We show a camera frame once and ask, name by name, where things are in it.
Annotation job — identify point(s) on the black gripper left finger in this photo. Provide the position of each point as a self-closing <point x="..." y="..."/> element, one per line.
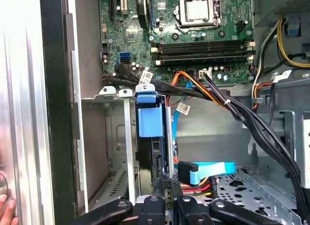
<point x="152" y="210"/>

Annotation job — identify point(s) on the green motherboard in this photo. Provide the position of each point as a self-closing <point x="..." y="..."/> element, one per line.
<point x="135" y="41"/>

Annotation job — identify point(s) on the black graphics card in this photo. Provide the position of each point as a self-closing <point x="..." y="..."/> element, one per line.
<point x="142" y="9"/>

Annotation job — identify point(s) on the black expansion slot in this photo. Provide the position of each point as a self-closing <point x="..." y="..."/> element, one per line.
<point x="113" y="4"/>

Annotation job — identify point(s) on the person's hand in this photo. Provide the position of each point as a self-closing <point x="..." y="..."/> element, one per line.
<point x="9" y="210"/>

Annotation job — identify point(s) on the metal optical drive cage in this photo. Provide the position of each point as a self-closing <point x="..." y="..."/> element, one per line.
<point x="290" y="118"/>

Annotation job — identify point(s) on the silver CPU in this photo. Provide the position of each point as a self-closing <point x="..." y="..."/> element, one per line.
<point x="197" y="9"/>

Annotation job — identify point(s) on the CPU socket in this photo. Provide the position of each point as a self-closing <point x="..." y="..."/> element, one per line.
<point x="197" y="24"/>

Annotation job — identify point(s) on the black RAM slot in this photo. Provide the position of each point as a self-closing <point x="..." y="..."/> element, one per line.
<point x="203" y="46"/>
<point x="203" y="60"/>

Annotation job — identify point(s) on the hard disk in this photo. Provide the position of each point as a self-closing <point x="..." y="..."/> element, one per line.
<point x="150" y="123"/>

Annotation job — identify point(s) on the black open PC case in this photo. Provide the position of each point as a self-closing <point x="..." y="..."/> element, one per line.
<point x="55" y="89"/>

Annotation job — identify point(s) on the grey power supply unit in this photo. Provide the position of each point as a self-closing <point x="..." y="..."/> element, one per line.
<point x="278" y="7"/>

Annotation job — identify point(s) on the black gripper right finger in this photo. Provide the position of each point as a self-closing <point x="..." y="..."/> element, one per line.
<point x="186" y="210"/>

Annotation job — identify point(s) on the white expansion slot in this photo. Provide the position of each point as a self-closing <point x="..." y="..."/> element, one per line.
<point x="124" y="2"/>

